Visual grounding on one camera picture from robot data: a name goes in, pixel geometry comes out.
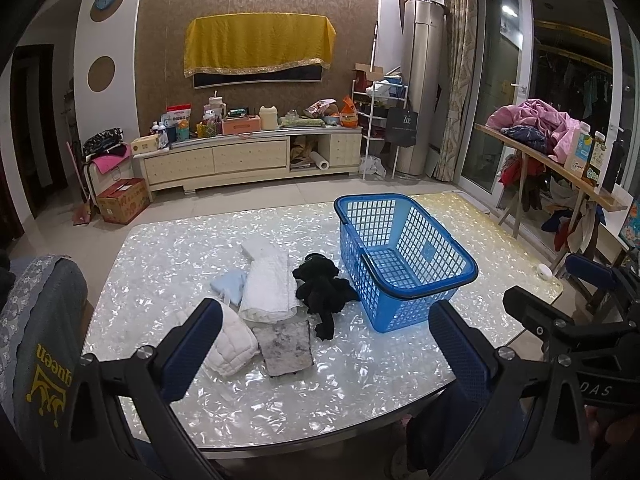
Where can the grey queen chair cover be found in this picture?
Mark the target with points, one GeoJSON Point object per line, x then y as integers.
{"type": "Point", "coordinates": [43, 306]}

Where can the cream tv cabinet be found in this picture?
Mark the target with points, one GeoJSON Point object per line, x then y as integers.
{"type": "Point", "coordinates": [258, 157]}

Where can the white detergent bottle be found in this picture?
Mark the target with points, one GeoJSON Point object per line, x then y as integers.
{"type": "Point", "coordinates": [580, 149]}

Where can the blue plastic laundry basket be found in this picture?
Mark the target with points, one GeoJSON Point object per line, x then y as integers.
{"type": "Point", "coordinates": [400, 259]}

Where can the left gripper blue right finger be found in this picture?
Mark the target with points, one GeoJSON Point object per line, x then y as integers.
{"type": "Point", "coordinates": [465, 348]}

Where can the white plastic jug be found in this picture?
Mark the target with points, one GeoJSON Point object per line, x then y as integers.
{"type": "Point", "coordinates": [269, 119]}

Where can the grey fuzzy cloth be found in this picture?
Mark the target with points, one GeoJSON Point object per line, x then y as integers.
{"type": "Point", "coordinates": [285, 347]}

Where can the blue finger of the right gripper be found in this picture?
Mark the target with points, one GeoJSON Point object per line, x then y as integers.
{"type": "Point", "coordinates": [589, 271]}
{"type": "Point", "coordinates": [536, 316]}

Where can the white metal shelf rack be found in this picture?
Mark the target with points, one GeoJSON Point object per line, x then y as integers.
{"type": "Point", "coordinates": [373, 103]}

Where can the small white round lid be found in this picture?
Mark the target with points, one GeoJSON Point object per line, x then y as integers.
{"type": "Point", "coordinates": [544, 272]}

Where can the cardboard box on floor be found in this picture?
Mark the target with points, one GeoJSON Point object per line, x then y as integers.
{"type": "Point", "coordinates": [123, 201]}

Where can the dark green bottle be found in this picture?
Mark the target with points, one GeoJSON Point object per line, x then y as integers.
{"type": "Point", "coordinates": [596, 158]}

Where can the light blue cloth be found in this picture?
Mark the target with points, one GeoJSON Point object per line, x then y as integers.
{"type": "Point", "coordinates": [229, 287]}

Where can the black television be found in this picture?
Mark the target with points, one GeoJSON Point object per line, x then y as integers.
{"type": "Point", "coordinates": [309, 73]}

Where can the patterned curtain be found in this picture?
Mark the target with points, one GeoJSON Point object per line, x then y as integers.
{"type": "Point", "coordinates": [462, 32]}

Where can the pink cloth on stool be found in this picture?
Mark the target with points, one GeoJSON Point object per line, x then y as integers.
{"type": "Point", "coordinates": [105, 163]}

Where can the yellow cloth tv cover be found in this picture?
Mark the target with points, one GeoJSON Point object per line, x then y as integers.
{"type": "Point", "coordinates": [255, 43]}

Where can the silver standing air conditioner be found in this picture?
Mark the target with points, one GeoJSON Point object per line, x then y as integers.
{"type": "Point", "coordinates": [424, 31]}

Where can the pink clothes pile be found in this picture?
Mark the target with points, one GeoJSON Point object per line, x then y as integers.
{"type": "Point", "coordinates": [558, 127]}

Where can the black plush toy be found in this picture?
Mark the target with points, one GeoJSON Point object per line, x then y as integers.
{"type": "Point", "coordinates": [322, 291]}

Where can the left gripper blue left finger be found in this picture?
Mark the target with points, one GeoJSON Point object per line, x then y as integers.
{"type": "Point", "coordinates": [184, 349]}

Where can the paper towel roll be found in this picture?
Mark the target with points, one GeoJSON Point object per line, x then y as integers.
{"type": "Point", "coordinates": [319, 161]}

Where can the white towel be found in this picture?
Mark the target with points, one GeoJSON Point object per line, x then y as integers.
{"type": "Point", "coordinates": [268, 295]}

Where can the pink storage box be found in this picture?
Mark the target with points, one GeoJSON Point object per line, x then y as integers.
{"type": "Point", "coordinates": [239, 126]}

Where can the black paper bag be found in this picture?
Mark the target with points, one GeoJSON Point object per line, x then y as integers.
{"type": "Point", "coordinates": [401, 126]}

